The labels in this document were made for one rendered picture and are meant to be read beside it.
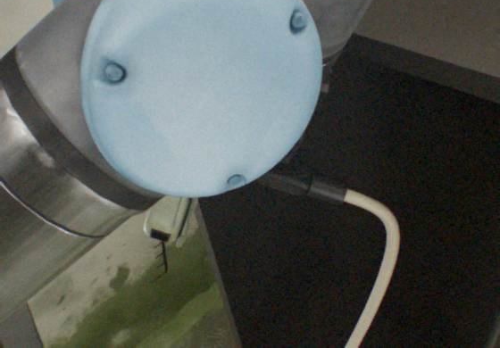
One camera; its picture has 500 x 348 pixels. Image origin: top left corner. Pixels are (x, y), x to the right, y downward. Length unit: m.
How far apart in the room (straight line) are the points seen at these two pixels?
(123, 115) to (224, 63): 0.04
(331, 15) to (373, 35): 0.16
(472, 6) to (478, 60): 0.09
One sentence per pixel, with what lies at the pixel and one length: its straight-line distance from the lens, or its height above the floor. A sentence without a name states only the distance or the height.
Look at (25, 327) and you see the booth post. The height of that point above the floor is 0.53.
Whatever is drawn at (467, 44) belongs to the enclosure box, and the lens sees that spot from 0.52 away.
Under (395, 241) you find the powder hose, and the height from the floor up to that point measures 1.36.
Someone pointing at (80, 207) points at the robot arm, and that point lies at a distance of 0.22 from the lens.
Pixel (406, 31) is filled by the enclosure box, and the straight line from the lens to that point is 0.54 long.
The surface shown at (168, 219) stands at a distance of 0.56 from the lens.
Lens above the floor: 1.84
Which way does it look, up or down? 37 degrees down
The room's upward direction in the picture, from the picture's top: straight up
